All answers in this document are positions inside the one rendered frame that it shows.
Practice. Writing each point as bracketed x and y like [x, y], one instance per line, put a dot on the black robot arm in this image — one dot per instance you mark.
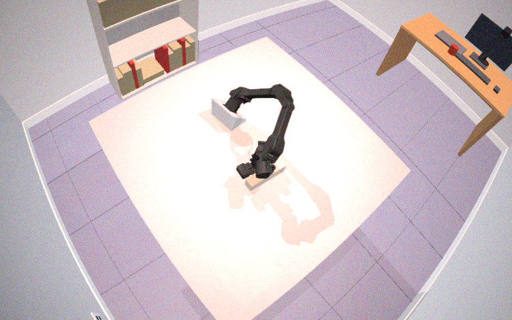
[275, 144]

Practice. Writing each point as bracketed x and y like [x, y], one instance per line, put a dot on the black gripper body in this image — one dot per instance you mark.
[245, 171]

